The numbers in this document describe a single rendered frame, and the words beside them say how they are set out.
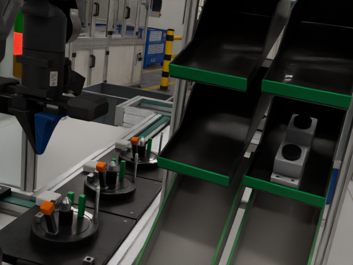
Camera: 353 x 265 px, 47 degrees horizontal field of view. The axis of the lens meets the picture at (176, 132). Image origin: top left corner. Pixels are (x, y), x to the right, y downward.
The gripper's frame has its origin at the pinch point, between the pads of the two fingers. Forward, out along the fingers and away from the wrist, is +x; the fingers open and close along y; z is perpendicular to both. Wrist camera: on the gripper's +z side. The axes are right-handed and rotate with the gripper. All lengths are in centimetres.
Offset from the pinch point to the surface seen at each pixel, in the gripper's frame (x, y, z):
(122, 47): 48, 221, 604
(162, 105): 30, 25, 163
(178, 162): 4.5, -18.9, 11.6
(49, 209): 18.8, 4.0, 10.7
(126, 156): 27, 9, 65
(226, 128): 0.3, -24.8, 24.6
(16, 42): -8.5, 24.8, 29.2
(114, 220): 28.4, -2.6, 28.8
